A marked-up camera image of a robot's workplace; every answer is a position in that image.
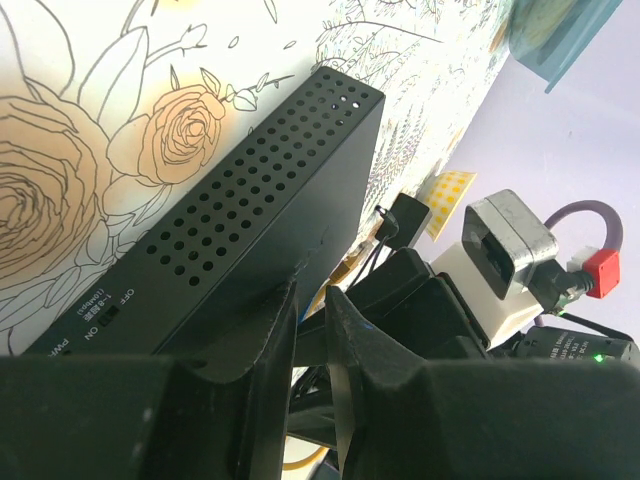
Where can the floral patterned table mat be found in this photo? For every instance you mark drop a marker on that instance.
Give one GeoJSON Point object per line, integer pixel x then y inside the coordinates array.
{"type": "Point", "coordinates": [112, 110]}

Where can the teal transparent plastic tub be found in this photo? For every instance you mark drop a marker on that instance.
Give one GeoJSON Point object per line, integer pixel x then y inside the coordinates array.
{"type": "Point", "coordinates": [548, 36]}

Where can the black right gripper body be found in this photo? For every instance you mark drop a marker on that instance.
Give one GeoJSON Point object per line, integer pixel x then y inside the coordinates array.
{"type": "Point", "coordinates": [562, 344]}

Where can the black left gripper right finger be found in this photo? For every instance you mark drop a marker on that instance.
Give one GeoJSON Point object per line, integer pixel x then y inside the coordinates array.
{"type": "Point", "coordinates": [399, 416]}

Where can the black power adapter brick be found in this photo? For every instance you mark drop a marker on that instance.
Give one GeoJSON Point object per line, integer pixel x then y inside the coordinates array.
{"type": "Point", "coordinates": [412, 216]}

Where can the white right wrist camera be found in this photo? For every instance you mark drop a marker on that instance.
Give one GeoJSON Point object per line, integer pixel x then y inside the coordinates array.
{"type": "Point", "coordinates": [502, 244]}

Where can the patterned teal yellow small bowl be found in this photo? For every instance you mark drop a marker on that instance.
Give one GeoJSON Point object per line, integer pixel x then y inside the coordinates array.
{"type": "Point", "coordinates": [443, 196]}

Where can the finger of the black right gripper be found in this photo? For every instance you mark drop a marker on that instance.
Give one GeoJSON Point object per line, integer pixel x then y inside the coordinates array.
{"type": "Point", "coordinates": [421, 310]}

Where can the black network switch box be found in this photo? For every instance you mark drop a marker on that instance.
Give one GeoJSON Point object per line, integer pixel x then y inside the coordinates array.
{"type": "Point", "coordinates": [284, 204]}

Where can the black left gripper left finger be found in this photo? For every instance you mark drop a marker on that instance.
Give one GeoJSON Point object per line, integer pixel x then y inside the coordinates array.
{"type": "Point", "coordinates": [221, 415]}

